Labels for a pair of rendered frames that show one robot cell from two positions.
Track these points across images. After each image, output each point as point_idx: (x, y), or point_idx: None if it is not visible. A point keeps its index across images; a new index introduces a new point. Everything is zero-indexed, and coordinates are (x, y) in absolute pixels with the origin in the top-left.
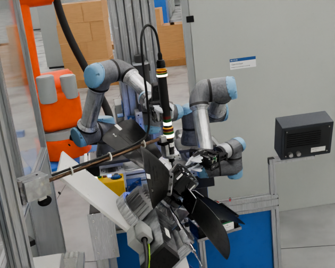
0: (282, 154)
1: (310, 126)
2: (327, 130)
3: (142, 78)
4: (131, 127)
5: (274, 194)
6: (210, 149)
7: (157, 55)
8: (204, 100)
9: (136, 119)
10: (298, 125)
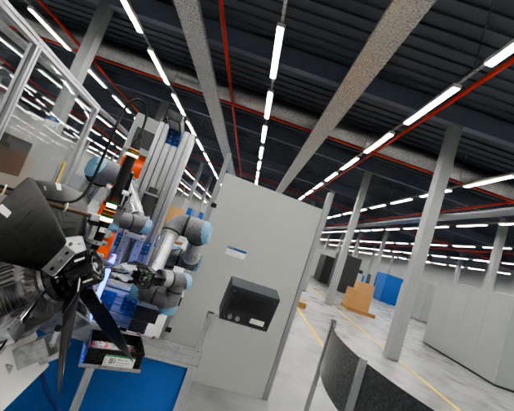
0: (222, 312)
1: (258, 295)
2: (272, 306)
3: (135, 189)
4: (73, 196)
5: (197, 351)
6: (152, 269)
7: (137, 134)
8: (177, 229)
9: (122, 236)
10: (247, 289)
